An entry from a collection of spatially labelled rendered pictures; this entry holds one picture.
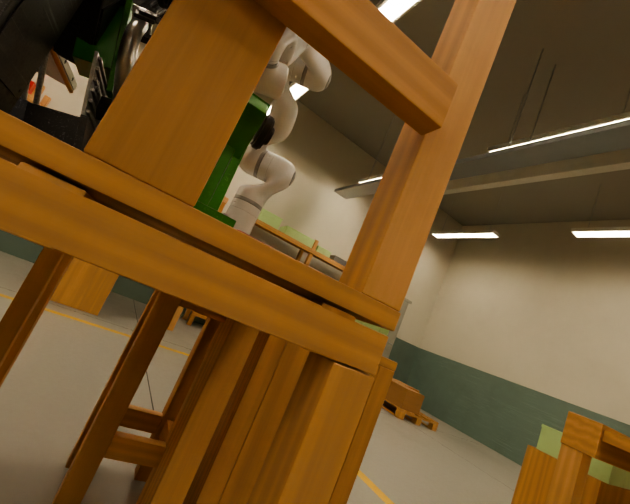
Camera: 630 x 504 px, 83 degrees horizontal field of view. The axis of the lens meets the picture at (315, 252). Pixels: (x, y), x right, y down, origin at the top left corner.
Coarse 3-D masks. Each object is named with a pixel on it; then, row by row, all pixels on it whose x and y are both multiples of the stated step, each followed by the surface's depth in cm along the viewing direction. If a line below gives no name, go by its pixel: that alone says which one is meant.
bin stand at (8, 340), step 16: (48, 256) 104; (64, 256) 122; (32, 272) 102; (48, 272) 104; (64, 272) 124; (32, 288) 102; (48, 288) 120; (16, 304) 101; (32, 304) 103; (16, 320) 101; (32, 320) 119; (0, 336) 99; (16, 336) 102; (0, 352) 99; (16, 352) 117; (0, 368) 115; (0, 384) 116
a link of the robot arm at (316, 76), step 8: (312, 48) 112; (304, 56) 113; (312, 56) 114; (320, 56) 116; (312, 64) 115; (320, 64) 117; (328, 64) 121; (304, 72) 120; (312, 72) 117; (320, 72) 118; (328, 72) 121; (304, 80) 122; (312, 80) 120; (320, 80) 120; (328, 80) 122; (312, 88) 124; (320, 88) 123
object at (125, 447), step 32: (160, 320) 116; (224, 320) 127; (128, 352) 117; (192, 352) 147; (128, 384) 112; (192, 384) 126; (96, 416) 112; (128, 416) 135; (160, 416) 140; (96, 448) 109; (128, 448) 114; (160, 448) 118; (64, 480) 107
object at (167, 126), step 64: (192, 0) 47; (512, 0) 75; (192, 64) 47; (256, 64) 51; (448, 64) 69; (128, 128) 44; (192, 128) 47; (448, 128) 67; (192, 192) 48; (384, 192) 68; (384, 256) 61
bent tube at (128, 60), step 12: (132, 12) 74; (132, 24) 69; (144, 24) 73; (132, 36) 68; (120, 48) 67; (132, 48) 68; (120, 60) 68; (132, 60) 68; (120, 72) 68; (120, 84) 69
